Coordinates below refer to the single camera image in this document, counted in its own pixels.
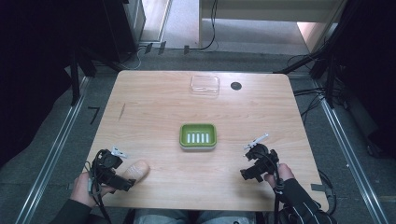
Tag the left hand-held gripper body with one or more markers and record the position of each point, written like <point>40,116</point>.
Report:
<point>107,174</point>

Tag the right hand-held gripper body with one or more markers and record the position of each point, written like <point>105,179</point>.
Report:
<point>261,163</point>

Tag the beige soap bar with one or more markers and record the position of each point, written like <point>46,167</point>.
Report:
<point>137,170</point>

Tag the green soap dish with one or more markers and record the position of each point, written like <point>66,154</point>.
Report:
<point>198,137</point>

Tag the person's right hand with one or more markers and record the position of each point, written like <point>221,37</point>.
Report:
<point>281,174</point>

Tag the person's left hand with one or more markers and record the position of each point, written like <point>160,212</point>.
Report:
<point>81,189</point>

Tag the black round table grommet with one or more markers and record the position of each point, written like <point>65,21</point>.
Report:
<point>236,86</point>

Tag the clear plastic container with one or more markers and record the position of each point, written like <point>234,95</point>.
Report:
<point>205,84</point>

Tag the black metal stand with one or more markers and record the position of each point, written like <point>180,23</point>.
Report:
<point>323,59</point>
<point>75,77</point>

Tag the dark cabinet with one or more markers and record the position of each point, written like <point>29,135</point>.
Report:
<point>123,28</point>

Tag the white shelf unit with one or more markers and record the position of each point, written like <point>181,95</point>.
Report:
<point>264,12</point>

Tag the metal floor rail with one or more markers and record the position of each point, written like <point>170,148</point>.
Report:
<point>351,158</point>
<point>51,149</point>

